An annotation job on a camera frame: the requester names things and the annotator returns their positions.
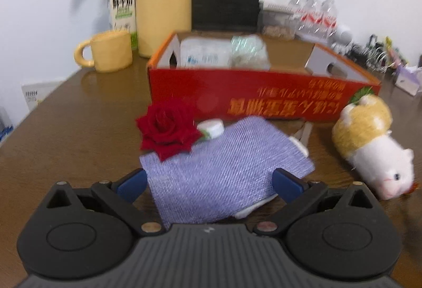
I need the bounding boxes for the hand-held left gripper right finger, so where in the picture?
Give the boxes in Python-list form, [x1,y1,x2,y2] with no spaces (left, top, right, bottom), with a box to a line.
[254,168,376,236]

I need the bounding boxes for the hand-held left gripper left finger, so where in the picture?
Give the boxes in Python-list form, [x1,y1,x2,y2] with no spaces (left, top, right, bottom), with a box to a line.
[46,168,165,236]

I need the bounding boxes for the purple woven cloth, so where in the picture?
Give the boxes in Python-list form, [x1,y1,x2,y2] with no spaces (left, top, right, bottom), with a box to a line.
[139,115,316,230]

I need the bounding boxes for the yellow white plush hamster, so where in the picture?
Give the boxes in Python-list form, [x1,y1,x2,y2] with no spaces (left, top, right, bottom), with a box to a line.
[331,93,415,201]

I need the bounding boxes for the red cardboard box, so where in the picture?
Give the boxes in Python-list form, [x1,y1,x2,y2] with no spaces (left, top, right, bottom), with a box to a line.
[146,31,382,124]

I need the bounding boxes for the iridescent plastic cup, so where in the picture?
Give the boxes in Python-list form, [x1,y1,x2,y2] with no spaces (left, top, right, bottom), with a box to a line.
[229,35,271,70]

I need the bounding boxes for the translucent white plastic container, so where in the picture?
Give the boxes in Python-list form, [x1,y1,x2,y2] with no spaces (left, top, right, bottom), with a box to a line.
[179,37,233,69]

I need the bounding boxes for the red artificial rose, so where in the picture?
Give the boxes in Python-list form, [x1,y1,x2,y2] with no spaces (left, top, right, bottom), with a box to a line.
[135,97,225,162]

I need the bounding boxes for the yellow mug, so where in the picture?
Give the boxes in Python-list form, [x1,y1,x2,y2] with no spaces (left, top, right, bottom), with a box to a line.
[74,30,133,74]

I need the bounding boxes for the white robot speaker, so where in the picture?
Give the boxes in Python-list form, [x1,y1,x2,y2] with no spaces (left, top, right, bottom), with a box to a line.
[332,27,354,51]

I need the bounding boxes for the clear container of nuts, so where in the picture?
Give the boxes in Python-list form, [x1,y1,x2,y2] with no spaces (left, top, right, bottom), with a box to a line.
[262,9,296,41]

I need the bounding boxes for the purple tissue pack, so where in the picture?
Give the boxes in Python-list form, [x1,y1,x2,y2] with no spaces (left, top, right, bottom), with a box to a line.
[395,64,422,97]

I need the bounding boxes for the colourful snack bag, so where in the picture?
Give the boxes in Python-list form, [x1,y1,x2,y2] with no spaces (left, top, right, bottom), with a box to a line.
[383,37,410,68]

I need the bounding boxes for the white milk carton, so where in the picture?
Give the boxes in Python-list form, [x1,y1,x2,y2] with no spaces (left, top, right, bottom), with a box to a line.
[107,0,138,51]

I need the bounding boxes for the flat white box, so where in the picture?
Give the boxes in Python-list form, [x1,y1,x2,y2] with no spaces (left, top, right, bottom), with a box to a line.
[263,2,295,12]

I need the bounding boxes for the tangled white cables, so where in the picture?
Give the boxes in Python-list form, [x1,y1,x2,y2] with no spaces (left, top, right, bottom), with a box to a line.
[349,34,397,73]

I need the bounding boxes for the yellow thermos jug grey handle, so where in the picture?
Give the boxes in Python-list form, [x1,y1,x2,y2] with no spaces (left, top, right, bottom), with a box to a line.
[135,0,193,59]

